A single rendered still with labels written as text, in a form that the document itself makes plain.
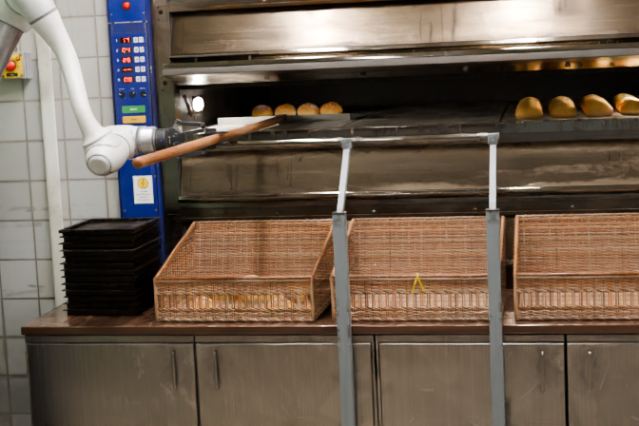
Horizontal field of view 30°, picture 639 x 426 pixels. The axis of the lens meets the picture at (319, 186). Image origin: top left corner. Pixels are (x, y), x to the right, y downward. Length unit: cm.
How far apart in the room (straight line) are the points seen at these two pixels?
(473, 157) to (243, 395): 117
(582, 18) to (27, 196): 217
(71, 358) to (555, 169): 180
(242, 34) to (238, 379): 126
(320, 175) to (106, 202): 83
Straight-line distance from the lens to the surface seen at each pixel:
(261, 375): 397
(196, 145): 359
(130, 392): 412
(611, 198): 430
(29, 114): 467
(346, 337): 383
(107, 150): 376
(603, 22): 426
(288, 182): 438
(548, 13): 427
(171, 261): 421
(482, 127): 428
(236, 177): 443
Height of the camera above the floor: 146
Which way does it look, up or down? 6 degrees down
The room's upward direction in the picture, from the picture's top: 3 degrees counter-clockwise
